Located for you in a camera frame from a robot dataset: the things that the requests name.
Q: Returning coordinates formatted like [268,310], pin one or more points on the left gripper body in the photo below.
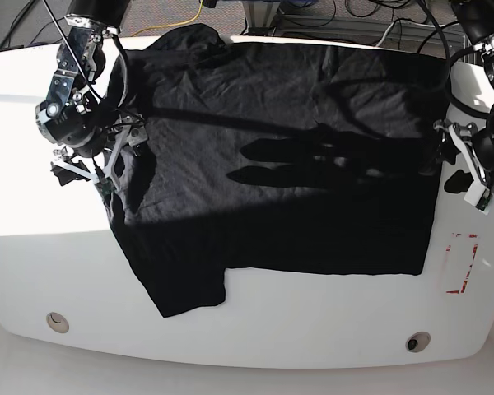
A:
[475,145]

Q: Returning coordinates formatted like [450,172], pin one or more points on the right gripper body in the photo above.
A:
[101,161]

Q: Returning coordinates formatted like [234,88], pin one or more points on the black t-shirt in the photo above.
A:
[285,157]

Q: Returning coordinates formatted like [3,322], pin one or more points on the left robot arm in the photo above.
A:
[477,21]

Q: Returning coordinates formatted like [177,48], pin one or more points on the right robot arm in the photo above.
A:
[89,131]

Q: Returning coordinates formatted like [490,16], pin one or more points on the red tape rectangle marking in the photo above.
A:
[460,257]

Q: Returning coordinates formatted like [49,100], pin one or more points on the left table grommet hole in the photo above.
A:
[57,323]

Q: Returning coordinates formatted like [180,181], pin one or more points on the table grommet hole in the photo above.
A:
[57,323]
[418,342]

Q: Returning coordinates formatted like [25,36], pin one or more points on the right table grommet hole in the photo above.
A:
[418,342]

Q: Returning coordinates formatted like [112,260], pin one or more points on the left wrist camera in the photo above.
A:
[479,196]

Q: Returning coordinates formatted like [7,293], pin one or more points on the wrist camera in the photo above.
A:
[105,187]
[479,196]

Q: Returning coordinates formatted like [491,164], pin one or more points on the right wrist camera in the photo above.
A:
[105,187]

